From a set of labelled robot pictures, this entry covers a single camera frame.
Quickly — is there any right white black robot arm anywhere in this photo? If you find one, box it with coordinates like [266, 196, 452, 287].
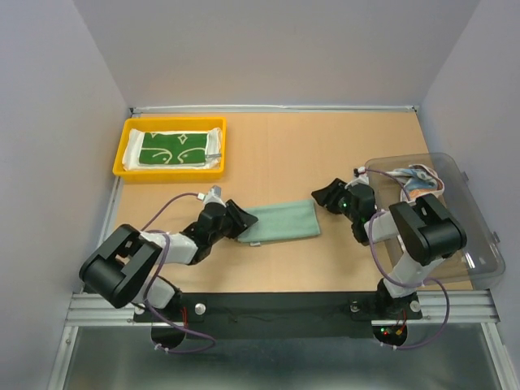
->
[311, 179, 467, 319]

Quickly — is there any yellow plastic tray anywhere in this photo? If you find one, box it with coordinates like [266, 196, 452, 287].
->
[113, 117, 227, 184]

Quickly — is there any aluminium rail back edge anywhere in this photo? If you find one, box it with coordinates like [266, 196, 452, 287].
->
[129, 104, 418, 117]

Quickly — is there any aluminium frame rail front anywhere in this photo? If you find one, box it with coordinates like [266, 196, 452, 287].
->
[66, 291, 500, 327]

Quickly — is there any clear plastic storage bin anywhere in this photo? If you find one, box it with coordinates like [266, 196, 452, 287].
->
[365, 153, 505, 290]

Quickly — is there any orange and green printed towel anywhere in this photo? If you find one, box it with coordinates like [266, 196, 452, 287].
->
[387, 164, 445, 202]

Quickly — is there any light teal towel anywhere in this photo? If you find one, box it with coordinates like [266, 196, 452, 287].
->
[236, 199, 321, 245]

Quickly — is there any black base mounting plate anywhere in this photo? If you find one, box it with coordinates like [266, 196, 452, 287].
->
[133, 291, 423, 340]

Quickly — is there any white terry towel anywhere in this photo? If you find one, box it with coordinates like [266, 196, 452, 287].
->
[123, 128, 223, 171]

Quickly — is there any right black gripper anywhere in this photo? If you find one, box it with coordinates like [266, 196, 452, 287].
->
[309, 177, 358, 223]

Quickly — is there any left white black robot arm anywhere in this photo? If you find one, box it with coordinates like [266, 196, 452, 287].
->
[79, 198, 258, 309]

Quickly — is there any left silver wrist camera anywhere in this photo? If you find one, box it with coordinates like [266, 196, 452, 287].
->
[197, 185, 225, 206]

